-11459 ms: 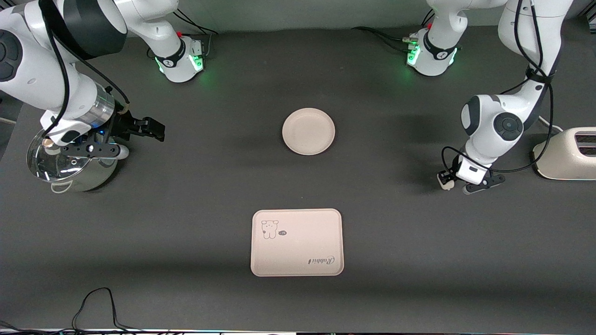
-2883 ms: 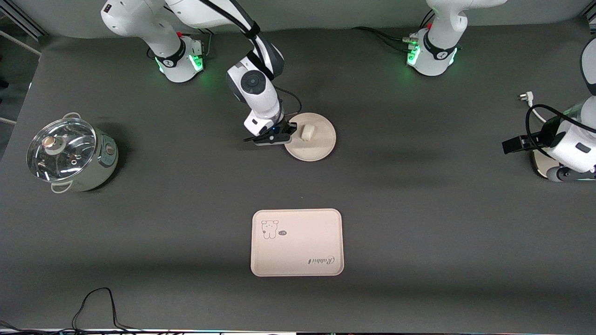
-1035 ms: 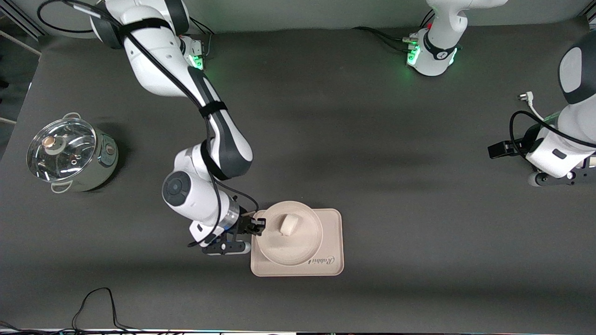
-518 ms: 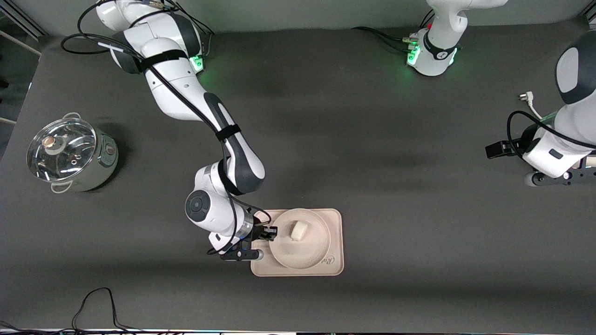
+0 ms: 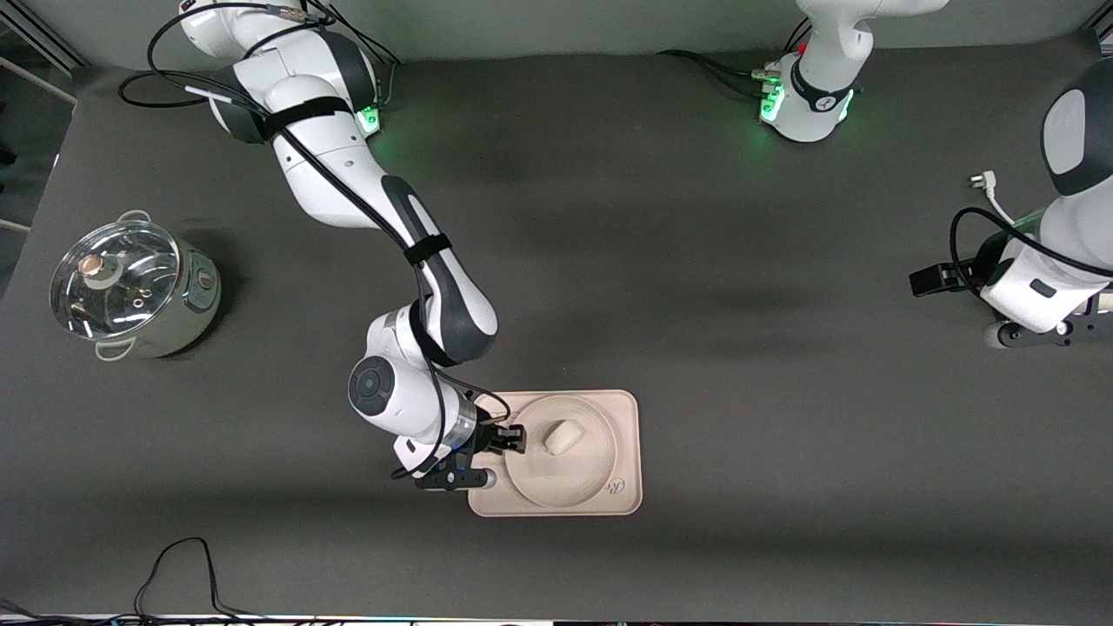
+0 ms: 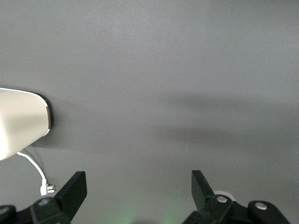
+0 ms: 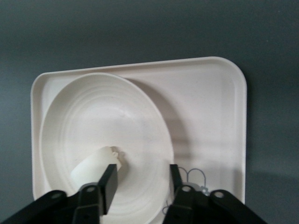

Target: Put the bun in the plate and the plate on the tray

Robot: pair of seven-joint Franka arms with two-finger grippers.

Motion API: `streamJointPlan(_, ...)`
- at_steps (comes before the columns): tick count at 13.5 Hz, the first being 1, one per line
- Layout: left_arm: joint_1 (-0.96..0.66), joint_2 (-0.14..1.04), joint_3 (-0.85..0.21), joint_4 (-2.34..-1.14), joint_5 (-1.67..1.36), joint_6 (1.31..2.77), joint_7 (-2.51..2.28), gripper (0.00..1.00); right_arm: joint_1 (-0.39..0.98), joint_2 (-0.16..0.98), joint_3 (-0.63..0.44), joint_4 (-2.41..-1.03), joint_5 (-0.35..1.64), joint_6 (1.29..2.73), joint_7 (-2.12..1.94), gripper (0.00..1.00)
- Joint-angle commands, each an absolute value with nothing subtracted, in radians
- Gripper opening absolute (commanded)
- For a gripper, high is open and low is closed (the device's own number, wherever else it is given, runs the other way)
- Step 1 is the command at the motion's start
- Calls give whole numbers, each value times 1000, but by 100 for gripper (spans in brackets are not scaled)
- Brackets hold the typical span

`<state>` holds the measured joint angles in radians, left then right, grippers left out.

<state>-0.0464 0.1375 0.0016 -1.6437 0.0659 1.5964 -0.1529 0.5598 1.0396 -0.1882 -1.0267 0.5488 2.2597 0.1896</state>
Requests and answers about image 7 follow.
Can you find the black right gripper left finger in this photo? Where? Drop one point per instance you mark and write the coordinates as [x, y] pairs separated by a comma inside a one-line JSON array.
[[109, 182]]

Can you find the white rectangular steamed bun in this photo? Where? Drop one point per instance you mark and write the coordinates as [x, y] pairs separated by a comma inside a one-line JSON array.
[[91, 165]]

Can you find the cream tray with bunny print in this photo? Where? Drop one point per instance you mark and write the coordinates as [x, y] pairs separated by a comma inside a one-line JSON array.
[[205, 112]]

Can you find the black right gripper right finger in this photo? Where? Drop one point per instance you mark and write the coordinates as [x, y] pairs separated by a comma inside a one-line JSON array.
[[177, 182]]

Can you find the white round plate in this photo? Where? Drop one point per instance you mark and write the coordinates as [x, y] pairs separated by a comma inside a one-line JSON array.
[[105, 116]]

